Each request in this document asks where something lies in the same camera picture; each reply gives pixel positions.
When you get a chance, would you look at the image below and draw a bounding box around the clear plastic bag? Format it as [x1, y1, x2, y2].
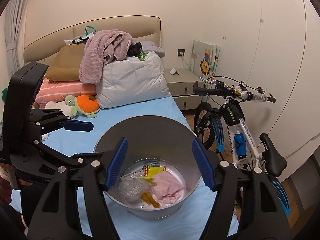
[118, 174, 149, 203]

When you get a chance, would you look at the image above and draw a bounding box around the yellow snack bag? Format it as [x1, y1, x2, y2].
[138, 165, 167, 185]

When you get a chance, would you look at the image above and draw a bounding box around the grey metal trash bin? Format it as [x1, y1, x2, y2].
[94, 115, 201, 220]

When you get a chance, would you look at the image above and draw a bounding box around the person's left hand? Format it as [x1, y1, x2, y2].
[0, 163, 33, 205]

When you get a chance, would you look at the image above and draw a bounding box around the white seal plush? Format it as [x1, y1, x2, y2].
[44, 101, 75, 119]

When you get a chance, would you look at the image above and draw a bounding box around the pink striped quilt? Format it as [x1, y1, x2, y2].
[35, 78, 96, 107]

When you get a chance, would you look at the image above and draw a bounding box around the green orange turtle plush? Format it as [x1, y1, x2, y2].
[65, 95, 100, 118]

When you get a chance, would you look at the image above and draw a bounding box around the green sweater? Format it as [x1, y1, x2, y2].
[2, 88, 8, 103]

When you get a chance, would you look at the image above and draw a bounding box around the tan cushion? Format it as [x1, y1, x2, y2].
[46, 43, 85, 82]

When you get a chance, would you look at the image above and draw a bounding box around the light blue bed sheet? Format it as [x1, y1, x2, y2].
[10, 95, 240, 240]

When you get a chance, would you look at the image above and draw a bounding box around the pink cloth in bin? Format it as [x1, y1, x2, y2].
[151, 171, 184, 204]

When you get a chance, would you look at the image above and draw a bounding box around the white blue bicycle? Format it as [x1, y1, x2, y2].
[193, 77, 291, 215]

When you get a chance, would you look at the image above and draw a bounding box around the white plastic-wrapped pillow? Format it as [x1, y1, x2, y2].
[96, 51, 171, 109]

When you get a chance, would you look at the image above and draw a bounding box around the mauve knitted blanket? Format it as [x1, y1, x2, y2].
[79, 29, 132, 85]

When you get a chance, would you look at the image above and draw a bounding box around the grey curtain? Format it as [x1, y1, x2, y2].
[4, 0, 29, 77]

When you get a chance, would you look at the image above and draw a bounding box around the grey nightstand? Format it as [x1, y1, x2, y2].
[164, 68, 202, 111]

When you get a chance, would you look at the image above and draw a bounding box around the beige upholstered headboard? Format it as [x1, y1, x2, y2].
[23, 15, 161, 64]

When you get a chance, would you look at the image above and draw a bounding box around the folded cartoon play mat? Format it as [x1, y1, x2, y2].
[191, 40, 221, 79]

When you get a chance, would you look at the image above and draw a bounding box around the white bag with teal handle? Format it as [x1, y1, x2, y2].
[64, 25, 97, 46]

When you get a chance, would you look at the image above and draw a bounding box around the wall power socket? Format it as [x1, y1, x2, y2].
[177, 49, 185, 56]

